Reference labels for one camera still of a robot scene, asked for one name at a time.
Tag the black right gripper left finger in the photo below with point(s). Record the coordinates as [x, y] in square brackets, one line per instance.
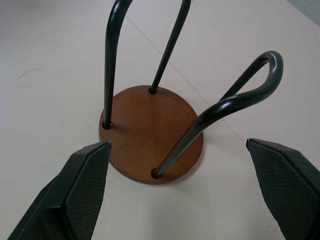
[75, 197]

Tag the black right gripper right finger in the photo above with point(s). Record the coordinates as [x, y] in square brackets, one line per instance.
[287, 190]

